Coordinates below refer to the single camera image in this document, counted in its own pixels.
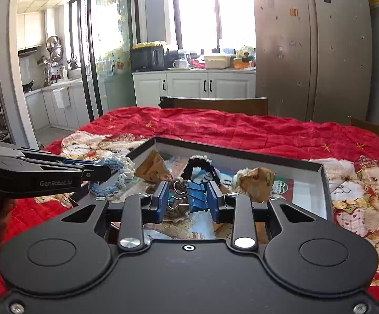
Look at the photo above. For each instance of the steel bowls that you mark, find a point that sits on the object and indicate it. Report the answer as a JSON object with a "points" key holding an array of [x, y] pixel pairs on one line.
{"points": [[53, 49]]}

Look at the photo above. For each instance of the fridge sticker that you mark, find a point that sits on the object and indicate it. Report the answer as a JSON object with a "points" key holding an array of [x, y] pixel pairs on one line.
{"points": [[280, 51]]}

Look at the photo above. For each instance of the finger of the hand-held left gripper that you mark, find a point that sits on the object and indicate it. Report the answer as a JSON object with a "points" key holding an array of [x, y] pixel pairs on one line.
{"points": [[78, 162], [96, 173]]}

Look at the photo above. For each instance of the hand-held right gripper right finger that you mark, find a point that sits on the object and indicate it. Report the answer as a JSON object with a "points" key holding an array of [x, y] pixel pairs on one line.
{"points": [[216, 202]]}

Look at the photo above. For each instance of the yellow cloth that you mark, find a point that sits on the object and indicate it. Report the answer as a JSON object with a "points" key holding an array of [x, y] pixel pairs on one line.
{"points": [[148, 44]]}

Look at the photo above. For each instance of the white hanging bin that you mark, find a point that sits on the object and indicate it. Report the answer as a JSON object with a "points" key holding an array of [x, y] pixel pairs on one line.
{"points": [[61, 97]]}

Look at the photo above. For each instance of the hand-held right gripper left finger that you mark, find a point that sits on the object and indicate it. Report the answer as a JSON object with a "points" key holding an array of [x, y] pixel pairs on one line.
{"points": [[161, 202]]}

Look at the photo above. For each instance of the cream food container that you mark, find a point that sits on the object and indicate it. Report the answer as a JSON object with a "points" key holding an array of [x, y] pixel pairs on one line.
{"points": [[217, 62]]}

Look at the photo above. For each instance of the black microwave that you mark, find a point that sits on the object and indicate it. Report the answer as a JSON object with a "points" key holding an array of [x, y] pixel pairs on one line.
{"points": [[147, 59]]}

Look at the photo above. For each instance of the grey refrigerator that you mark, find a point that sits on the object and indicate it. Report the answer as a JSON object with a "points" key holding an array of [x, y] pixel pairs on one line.
{"points": [[307, 55]]}

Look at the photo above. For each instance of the brown crochet scrunchie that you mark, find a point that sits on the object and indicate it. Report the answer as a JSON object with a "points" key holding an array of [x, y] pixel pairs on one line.
{"points": [[179, 217]]}

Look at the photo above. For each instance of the black framed glass door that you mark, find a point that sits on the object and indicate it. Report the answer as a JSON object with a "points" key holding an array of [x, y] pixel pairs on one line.
{"points": [[84, 55]]}

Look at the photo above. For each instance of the red printed blanket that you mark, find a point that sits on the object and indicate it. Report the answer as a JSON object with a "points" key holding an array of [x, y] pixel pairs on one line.
{"points": [[242, 127]]}

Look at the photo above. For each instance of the cream crochet scrunchie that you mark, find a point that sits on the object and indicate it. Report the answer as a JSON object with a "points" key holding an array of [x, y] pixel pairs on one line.
{"points": [[242, 174]]}

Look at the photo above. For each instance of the white kitchen cabinet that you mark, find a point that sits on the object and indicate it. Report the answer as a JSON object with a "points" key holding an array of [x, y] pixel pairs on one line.
{"points": [[186, 86]]}

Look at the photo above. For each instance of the dark blue binder clip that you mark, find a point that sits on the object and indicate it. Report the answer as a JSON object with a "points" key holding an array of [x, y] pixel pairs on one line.
{"points": [[194, 194]]}

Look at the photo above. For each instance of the wooden chair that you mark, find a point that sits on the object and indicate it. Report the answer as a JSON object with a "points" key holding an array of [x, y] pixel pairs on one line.
{"points": [[376, 126], [215, 105]]}

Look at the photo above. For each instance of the black cardboard box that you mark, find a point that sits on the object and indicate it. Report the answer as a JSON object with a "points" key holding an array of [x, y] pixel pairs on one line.
{"points": [[235, 152]]}

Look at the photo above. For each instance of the white mug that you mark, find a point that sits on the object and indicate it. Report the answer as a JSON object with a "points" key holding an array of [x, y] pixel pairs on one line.
{"points": [[180, 64]]}

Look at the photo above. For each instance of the black crochet scrunchie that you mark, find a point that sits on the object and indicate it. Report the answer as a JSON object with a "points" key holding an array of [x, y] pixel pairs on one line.
{"points": [[197, 162]]}

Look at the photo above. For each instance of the light blue crochet scrunchie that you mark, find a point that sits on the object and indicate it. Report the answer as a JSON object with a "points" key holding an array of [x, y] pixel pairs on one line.
{"points": [[120, 170]]}

